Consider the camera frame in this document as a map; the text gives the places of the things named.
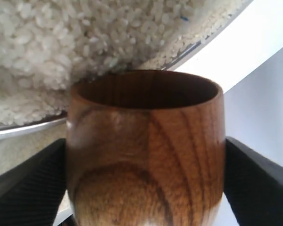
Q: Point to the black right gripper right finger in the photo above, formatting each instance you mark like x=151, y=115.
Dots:
x=253, y=186

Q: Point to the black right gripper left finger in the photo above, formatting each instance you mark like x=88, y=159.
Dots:
x=31, y=192

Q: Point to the brown wooden cup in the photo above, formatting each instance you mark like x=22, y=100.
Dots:
x=145, y=148

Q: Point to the large steel rice plate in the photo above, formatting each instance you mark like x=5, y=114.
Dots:
x=48, y=45

